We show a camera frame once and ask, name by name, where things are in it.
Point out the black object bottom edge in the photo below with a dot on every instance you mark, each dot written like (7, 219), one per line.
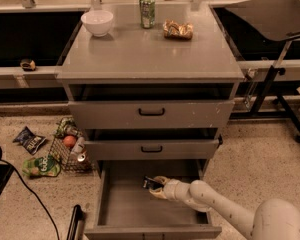
(77, 222)

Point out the silver can in basket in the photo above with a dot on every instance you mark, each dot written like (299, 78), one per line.
(83, 159)

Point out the orange fruit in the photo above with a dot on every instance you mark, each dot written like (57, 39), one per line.
(69, 141)

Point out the green snack bag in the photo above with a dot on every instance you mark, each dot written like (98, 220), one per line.
(45, 166)

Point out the grey top drawer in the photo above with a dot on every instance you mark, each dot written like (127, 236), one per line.
(150, 114)

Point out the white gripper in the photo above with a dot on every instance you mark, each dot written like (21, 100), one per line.
(170, 188)

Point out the gold crinkled snack bag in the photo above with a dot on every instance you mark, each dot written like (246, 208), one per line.
(174, 30)

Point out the green soda can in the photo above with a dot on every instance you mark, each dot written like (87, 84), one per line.
(147, 13)

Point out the wire basket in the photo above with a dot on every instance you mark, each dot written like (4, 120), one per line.
(67, 157)

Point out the black tray stand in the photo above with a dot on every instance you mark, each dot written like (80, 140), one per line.
(265, 38)

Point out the dark blue rxbar wrapper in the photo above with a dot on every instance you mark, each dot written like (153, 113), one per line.
(149, 183)

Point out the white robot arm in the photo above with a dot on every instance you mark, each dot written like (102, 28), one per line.
(274, 219)

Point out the grey middle drawer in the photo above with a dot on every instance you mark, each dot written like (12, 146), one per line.
(151, 149)

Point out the yellow black tape measure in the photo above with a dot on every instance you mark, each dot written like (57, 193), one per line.
(28, 65)

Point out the white bowl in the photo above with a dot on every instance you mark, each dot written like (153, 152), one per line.
(97, 22)

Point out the grey open bottom drawer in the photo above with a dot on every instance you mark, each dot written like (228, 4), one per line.
(127, 211)

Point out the blue chip bag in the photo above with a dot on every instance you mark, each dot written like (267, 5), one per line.
(30, 141)

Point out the green bag in basket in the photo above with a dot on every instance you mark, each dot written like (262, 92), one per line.
(66, 127)

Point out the grey drawer cabinet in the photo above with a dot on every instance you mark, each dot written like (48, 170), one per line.
(136, 64)

